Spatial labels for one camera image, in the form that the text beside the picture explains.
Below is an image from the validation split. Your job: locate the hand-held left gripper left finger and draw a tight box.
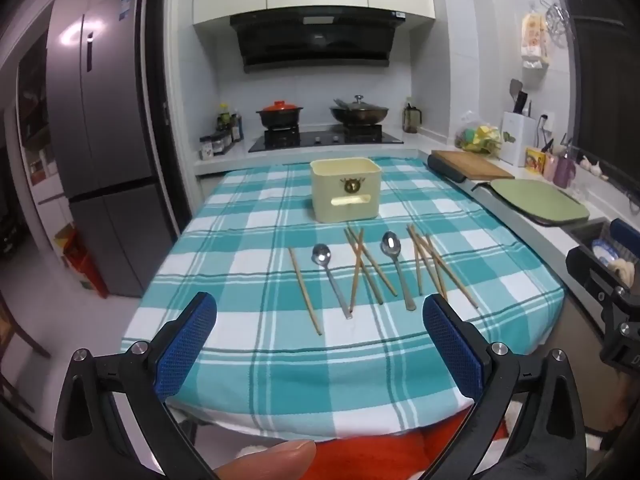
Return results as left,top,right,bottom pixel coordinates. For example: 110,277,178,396
51,291,221,480

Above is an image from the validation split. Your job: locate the green cutting board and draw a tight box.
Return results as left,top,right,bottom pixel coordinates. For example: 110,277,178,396
490,178,588,222

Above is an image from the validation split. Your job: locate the glass wok lid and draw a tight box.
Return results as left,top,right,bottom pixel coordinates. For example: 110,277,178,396
334,95,383,111

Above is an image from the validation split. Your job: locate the yellow box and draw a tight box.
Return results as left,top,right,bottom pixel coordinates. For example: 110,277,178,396
525,147,547,176

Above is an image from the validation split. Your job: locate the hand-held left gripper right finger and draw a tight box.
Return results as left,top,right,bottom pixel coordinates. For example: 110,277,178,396
422,293,588,480

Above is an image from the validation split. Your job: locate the white knife holder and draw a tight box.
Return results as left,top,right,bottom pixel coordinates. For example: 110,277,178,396
501,111,538,167

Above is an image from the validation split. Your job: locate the person's right forearm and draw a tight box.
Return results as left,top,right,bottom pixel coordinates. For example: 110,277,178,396
612,372,640,436

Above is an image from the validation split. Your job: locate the wooden cutting board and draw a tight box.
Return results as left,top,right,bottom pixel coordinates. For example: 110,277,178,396
431,150,516,181

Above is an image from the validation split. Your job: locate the metal wall hook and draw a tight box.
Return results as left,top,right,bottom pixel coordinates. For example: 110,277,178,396
540,0,571,41

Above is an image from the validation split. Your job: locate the dark water jug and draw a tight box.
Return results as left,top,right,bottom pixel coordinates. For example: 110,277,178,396
403,103,423,134

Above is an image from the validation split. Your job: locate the wooden chopstick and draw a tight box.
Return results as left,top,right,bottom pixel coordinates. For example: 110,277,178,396
348,226,399,297
347,228,364,320
409,226,447,302
406,224,479,309
425,236,449,297
343,229,385,306
288,246,323,336

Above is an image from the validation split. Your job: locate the teal plaid tablecloth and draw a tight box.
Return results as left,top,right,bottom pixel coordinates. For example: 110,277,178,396
120,157,568,443

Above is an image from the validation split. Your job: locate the white blue bowl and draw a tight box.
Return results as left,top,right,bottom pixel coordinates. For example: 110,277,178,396
592,240,621,268

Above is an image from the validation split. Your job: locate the person's left hand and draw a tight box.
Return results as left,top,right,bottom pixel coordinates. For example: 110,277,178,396
215,439,317,480

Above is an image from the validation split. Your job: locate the red cardboard box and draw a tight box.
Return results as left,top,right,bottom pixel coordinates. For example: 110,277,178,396
64,230,109,299

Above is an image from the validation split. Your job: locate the black gas stove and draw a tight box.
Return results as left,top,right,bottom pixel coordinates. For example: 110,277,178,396
248,126,403,153

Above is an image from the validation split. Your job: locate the plastic bag of sponges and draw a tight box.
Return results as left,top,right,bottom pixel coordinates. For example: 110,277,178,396
455,112,503,155

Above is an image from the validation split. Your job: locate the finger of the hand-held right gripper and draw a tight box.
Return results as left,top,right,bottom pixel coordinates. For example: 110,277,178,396
609,219,640,261
566,245,632,312

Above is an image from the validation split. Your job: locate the black range hood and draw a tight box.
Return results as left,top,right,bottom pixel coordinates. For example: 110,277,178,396
230,7,408,73

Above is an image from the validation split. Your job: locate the dark display cabinet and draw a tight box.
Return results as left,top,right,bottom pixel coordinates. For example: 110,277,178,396
17,50,56,191

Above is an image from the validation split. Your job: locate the cream plastic utensil container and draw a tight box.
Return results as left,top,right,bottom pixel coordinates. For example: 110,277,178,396
310,157,383,224

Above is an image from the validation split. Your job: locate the purple cup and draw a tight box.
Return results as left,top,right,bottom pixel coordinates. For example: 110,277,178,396
554,151,576,189

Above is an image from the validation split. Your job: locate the grey refrigerator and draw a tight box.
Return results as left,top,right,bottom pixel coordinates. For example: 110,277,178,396
45,0,178,298

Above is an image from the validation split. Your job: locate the hanging printed bag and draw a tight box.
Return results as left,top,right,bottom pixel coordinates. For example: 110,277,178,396
520,12,551,68

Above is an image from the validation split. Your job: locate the black clay pot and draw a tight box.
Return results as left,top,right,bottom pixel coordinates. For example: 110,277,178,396
256,109,304,130

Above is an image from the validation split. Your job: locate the wooden chair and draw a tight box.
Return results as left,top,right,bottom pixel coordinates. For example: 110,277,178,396
0,291,52,411

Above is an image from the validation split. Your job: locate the dark wok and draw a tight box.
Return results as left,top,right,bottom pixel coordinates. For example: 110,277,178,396
330,102,390,126

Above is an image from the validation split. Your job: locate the metal spoon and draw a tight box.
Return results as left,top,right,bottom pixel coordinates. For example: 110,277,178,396
311,243,353,321
380,231,417,312

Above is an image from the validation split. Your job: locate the red garment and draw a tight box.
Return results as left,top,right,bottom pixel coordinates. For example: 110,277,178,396
310,395,531,480

